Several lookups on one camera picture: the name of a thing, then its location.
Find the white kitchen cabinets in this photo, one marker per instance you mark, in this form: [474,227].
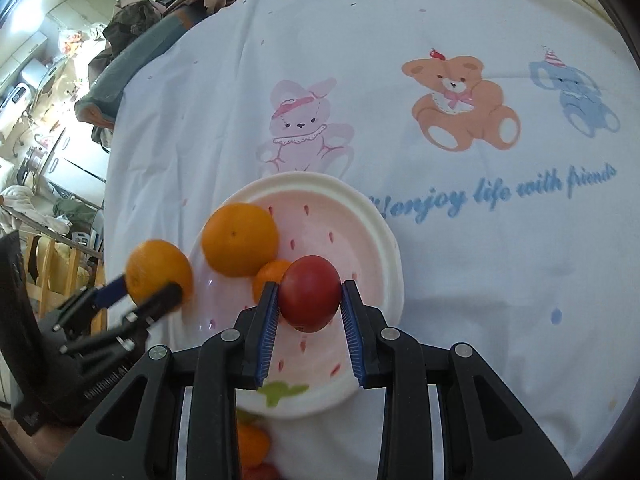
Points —
[75,165]

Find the white water heater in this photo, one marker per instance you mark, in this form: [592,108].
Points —
[17,95]

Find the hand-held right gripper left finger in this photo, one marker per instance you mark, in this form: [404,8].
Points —
[266,332]

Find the red cherry tomato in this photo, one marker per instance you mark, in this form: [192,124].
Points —
[309,292]

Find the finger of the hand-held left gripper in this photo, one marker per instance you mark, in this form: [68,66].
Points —
[112,293]
[160,302]

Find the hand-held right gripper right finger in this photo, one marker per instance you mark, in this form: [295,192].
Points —
[353,340]

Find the small tangerine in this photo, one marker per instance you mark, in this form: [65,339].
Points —
[269,275]
[252,442]

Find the white bear print blanket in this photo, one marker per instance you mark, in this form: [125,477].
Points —
[450,260]

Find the white strawberry print plate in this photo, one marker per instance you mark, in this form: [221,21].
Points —
[340,240]

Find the hanging plastic bag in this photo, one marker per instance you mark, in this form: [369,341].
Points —
[70,41]

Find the wooden chair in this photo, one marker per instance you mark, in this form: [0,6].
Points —
[47,280]

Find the large orange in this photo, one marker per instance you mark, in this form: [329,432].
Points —
[157,265]
[240,240]

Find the pile of dark clothes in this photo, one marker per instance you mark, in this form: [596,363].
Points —
[135,20]

